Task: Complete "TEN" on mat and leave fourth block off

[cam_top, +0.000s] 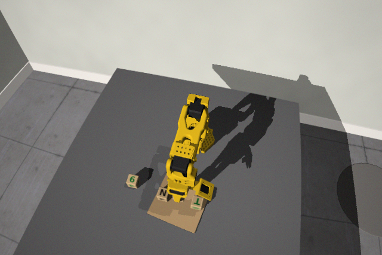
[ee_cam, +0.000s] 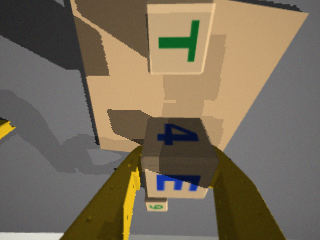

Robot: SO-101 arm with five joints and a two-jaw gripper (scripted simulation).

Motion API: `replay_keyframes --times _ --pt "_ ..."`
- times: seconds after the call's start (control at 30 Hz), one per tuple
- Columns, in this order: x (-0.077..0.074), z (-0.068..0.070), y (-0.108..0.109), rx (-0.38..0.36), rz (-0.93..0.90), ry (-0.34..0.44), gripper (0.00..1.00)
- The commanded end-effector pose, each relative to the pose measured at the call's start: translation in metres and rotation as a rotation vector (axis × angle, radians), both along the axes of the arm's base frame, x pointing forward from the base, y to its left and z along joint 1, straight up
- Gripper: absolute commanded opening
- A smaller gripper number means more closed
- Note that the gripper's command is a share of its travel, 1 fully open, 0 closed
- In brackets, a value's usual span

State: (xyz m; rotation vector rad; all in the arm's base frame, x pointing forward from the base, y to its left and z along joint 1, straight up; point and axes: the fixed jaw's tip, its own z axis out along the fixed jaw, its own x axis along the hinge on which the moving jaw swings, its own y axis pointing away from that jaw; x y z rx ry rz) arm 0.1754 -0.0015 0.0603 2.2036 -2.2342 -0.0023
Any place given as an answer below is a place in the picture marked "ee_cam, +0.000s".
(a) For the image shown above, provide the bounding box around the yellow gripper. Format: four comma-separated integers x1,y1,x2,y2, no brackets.
59,145,286,240

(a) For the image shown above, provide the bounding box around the tan flat mat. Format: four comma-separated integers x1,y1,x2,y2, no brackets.
70,0,308,152

